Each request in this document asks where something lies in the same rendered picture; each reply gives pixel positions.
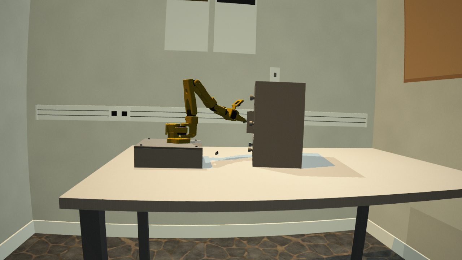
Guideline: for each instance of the dark brown chest of drawers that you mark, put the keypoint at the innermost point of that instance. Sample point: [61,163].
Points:
[278,124]

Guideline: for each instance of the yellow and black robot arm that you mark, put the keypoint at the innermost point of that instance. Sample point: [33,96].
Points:
[174,130]

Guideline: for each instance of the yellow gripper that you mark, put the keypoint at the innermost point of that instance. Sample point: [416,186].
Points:
[233,114]

